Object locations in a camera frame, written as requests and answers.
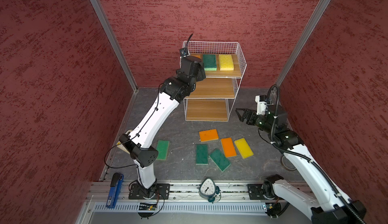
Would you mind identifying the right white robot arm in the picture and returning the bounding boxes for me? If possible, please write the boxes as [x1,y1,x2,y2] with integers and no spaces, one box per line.
[235,106,366,224]

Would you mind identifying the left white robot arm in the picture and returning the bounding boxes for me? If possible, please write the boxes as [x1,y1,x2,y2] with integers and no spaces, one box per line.
[119,56,206,191]

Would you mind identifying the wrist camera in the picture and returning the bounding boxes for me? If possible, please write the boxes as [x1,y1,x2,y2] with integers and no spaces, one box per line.
[179,33,193,58]
[255,95,267,115]

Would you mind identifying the white wire shelf rack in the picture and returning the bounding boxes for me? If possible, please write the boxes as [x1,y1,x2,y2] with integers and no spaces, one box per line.
[182,41,247,122]

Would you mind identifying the dark green sponge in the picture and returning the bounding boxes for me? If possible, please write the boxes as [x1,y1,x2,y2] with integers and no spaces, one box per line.
[202,54,217,71]
[209,149,231,172]
[196,144,208,165]

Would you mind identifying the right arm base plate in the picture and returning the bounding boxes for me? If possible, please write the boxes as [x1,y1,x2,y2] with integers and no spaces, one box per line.
[247,184,273,200]

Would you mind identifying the dark green sponge upright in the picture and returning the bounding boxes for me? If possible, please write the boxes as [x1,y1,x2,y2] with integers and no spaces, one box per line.
[196,144,208,165]

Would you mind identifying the wooden shelf board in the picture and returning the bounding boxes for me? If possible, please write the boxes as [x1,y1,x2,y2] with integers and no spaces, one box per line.
[186,78,235,99]
[186,99,229,122]
[205,54,247,79]

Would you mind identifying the white kitchen timer dial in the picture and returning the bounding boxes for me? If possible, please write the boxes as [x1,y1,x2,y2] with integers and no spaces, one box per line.
[199,178,221,203]

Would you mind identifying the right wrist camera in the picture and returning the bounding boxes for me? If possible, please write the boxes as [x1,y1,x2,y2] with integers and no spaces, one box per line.
[255,95,267,115]

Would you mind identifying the beige calculator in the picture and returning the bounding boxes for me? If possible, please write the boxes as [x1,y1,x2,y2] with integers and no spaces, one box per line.
[116,130,133,154]

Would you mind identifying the middle wooden shelf board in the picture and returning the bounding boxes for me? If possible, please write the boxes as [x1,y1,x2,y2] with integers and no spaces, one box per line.
[186,78,235,99]

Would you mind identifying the bottom wooden shelf board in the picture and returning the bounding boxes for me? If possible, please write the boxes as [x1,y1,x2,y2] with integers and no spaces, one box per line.
[186,99,229,122]

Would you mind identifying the yellow sponge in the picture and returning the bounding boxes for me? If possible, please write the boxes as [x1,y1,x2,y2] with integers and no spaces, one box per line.
[218,54,234,71]
[234,138,254,159]

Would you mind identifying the aluminium mounting rail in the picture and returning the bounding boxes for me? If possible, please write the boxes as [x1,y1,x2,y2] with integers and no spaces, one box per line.
[87,181,332,203]

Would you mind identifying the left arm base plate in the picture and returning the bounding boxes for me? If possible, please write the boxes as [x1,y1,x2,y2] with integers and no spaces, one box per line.
[128,182,170,200]

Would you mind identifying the blue stapler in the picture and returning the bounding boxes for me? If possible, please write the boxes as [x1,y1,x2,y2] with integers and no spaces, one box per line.
[106,172,124,209]

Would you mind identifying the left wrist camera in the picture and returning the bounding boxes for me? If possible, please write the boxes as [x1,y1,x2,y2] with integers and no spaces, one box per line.
[179,33,193,58]

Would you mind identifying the top wooden shelf board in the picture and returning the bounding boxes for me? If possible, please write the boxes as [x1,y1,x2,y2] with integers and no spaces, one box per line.
[205,54,247,79]

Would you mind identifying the black corrugated cable hose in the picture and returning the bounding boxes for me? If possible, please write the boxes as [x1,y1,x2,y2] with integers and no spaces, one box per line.
[266,84,367,224]

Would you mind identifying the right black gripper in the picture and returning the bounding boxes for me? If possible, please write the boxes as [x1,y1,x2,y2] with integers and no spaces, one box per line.
[234,108,275,134]

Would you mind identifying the light green sponge left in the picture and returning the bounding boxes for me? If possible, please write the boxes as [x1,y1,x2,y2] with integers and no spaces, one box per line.
[157,140,170,160]

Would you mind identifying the brown tape roll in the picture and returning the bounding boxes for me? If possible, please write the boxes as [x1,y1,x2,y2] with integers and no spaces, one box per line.
[280,155,297,171]

